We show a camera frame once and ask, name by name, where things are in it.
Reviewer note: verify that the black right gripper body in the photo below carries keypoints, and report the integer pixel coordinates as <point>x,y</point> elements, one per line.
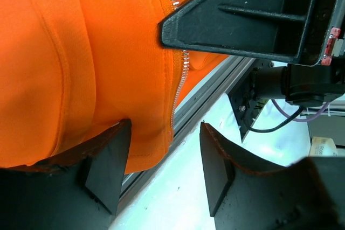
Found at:
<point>318,77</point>

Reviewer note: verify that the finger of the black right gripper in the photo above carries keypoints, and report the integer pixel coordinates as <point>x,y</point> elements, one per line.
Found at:
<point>266,29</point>

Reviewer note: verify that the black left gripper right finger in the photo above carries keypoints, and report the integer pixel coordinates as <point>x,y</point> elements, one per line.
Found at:
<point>245,191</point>

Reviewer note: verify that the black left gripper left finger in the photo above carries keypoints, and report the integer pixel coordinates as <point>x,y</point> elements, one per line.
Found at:
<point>76,189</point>

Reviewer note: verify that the orange zip-up jacket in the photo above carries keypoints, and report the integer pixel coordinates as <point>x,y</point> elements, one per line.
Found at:
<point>72,69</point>

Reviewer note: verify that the aluminium frame rail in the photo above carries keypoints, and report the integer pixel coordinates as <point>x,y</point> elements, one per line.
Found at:
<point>220,80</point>

